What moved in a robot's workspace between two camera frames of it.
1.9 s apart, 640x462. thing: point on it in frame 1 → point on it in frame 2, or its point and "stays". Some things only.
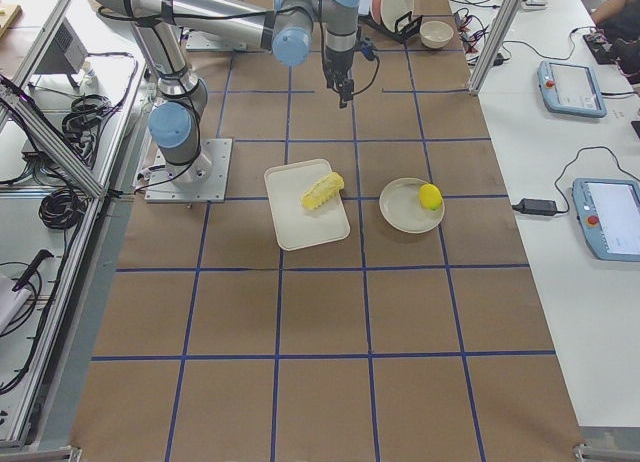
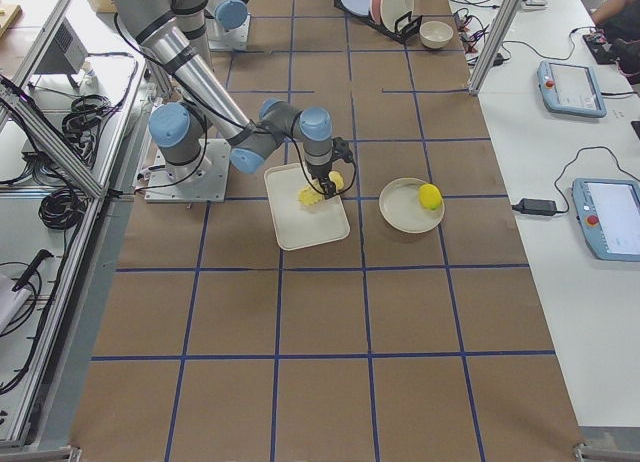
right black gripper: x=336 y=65 → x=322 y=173
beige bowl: x=436 y=34 stays
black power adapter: x=536 y=206 stays
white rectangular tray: x=298 y=225 stays
